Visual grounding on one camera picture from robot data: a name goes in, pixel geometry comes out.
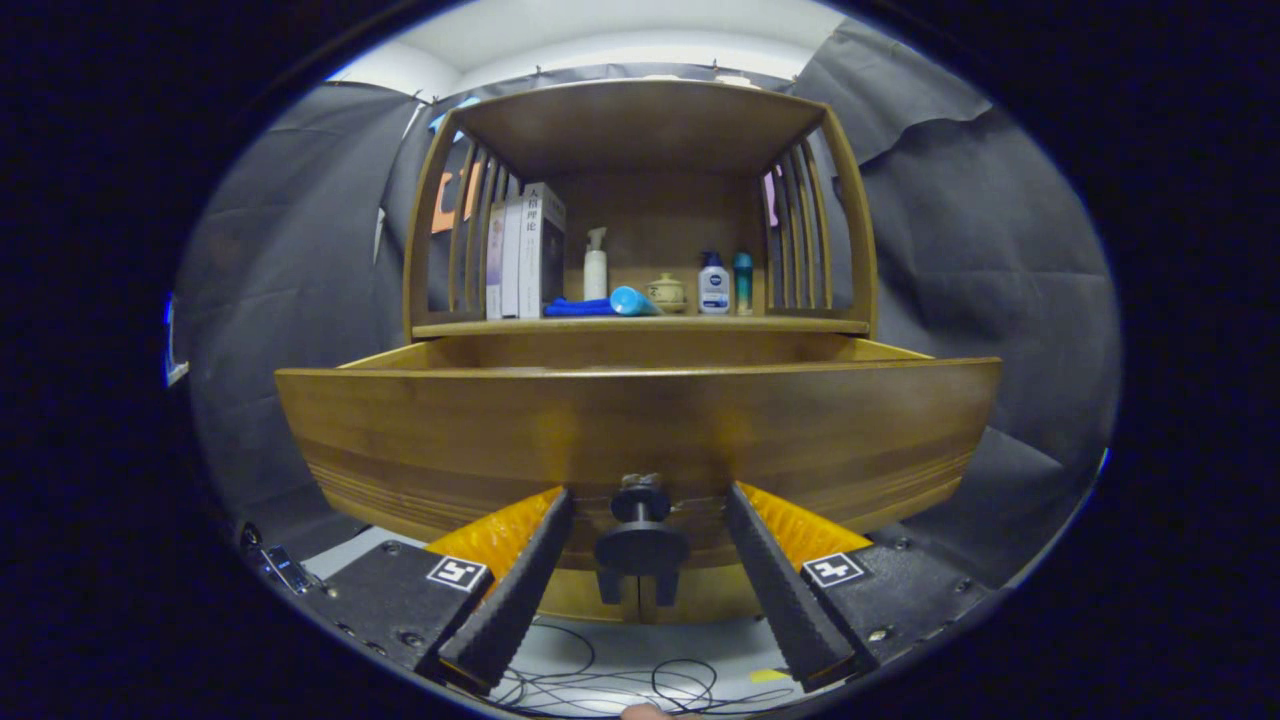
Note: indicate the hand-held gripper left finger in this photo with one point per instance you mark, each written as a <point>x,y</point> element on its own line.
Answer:
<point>520,600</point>

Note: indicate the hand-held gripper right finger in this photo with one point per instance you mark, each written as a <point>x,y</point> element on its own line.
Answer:
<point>780,600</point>

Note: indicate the black drawer knob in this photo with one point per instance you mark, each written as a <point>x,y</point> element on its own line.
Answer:
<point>641,548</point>

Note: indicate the wooden drawer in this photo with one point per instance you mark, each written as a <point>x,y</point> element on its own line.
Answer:
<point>650,420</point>

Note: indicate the blue cosmetic tube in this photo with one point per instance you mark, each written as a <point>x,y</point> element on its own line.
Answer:
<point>632,302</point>

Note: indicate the wooden cabinet door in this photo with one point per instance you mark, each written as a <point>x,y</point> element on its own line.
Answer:
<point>710,600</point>
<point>570,600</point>

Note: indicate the wooden countertop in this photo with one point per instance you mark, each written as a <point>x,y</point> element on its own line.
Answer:
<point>700,325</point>

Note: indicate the wooden cabinet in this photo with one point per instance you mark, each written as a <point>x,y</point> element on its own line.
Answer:
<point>660,215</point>

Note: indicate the yellow floor tape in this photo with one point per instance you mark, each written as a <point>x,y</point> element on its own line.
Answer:
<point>770,676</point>

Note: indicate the black electronic device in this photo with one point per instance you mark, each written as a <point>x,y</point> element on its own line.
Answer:
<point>285,568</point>

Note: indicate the blue cloth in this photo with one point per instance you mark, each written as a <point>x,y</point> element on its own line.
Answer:
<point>575,308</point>

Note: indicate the slim teal bottle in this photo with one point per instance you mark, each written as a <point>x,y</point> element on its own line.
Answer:
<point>743,288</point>

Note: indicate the white lotion bottle blue cap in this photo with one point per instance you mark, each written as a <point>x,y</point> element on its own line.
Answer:
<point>714,290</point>

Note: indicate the lidded ceramic tea cup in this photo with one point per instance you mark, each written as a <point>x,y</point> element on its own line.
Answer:
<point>668,294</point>

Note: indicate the white pump bottle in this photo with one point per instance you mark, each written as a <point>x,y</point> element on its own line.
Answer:
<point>595,275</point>

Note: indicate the thin pale purple book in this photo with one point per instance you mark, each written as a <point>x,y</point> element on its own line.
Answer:
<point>494,265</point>

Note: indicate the thin white book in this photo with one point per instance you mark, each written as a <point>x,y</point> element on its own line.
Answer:
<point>512,260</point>

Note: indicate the thick book with dark cover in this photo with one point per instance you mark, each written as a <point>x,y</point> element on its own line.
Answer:
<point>545,255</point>

